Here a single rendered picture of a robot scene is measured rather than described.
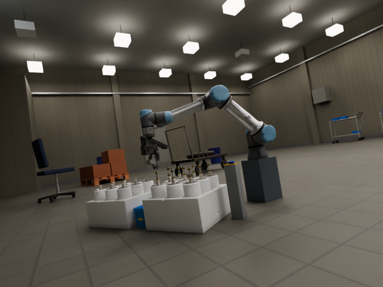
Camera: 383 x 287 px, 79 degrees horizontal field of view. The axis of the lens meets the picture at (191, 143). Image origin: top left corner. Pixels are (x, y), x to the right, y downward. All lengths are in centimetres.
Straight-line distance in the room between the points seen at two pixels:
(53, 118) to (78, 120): 91
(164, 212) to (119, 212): 38
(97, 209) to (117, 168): 473
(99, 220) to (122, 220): 23
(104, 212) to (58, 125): 946
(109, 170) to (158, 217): 508
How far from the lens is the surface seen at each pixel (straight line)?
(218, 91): 151
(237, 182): 135
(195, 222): 125
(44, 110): 1119
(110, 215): 168
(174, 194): 133
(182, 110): 158
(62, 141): 1095
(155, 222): 142
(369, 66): 1204
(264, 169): 170
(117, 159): 650
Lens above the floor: 40
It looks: 3 degrees up
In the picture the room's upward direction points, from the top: 9 degrees counter-clockwise
